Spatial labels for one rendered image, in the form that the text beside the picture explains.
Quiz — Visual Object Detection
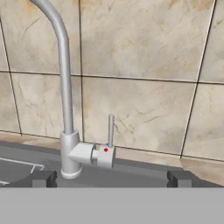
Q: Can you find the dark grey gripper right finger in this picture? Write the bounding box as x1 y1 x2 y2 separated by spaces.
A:
166 170 218 188

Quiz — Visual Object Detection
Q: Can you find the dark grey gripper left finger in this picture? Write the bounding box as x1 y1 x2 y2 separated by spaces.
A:
6 170 58 188

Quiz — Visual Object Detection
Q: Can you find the grey sink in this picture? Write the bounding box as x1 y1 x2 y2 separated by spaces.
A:
0 157 46 187

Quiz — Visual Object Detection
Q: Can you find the silver sink faucet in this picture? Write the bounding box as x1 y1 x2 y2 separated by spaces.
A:
29 0 95 180

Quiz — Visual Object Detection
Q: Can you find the silver faucet handle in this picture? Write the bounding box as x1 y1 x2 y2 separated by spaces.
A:
92 114 116 170

